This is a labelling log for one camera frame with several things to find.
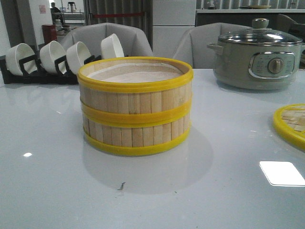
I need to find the bamboo steamer tray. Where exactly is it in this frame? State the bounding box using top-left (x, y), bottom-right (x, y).
top-left (78, 57), bottom-right (193, 127)
top-left (83, 114), bottom-right (191, 156)

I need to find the woven bamboo steamer lid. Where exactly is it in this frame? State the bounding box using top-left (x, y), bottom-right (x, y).
top-left (273, 104), bottom-right (305, 152)

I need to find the grey armchair left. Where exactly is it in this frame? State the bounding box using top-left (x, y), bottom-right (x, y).
top-left (60, 23), bottom-right (153, 56)

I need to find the grey armchair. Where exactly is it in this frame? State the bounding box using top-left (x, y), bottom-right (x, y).
top-left (60, 23), bottom-right (153, 56)
top-left (173, 22), bottom-right (247, 69)

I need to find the white bowl right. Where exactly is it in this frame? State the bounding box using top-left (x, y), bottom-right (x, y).
top-left (101, 33), bottom-right (124, 59)

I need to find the white bowl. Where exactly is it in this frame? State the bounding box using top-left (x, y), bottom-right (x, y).
top-left (66, 42), bottom-right (92, 75)
top-left (5, 43), bottom-right (34, 76)
top-left (40, 41), bottom-right (66, 74)
top-left (101, 33), bottom-right (124, 59)

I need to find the grey armchair right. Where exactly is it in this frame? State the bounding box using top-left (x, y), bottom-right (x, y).
top-left (173, 22), bottom-right (247, 69)

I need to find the white cabinet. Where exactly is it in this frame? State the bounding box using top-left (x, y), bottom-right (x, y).
top-left (152, 0), bottom-right (196, 58)

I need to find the grey-green electric cooking pot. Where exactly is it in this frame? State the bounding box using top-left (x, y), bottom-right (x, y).
top-left (207, 42), bottom-right (305, 90)

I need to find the black bowl rack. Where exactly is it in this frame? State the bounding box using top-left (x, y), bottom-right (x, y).
top-left (0, 51), bottom-right (96, 84)

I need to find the red bin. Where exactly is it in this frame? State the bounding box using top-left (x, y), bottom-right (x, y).
top-left (42, 24), bottom-right (57, 44)

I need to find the glass pot lid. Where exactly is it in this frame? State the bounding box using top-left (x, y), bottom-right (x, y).
top-left (218, 18), bottom-right (303, 46)

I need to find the person in background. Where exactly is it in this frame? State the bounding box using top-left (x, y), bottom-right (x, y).
top-left (51, 2), bottom-right (64, 24)

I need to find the white bowl far left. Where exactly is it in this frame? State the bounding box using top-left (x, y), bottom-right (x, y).
top-left (5, 43), bottom-right (34, 76)

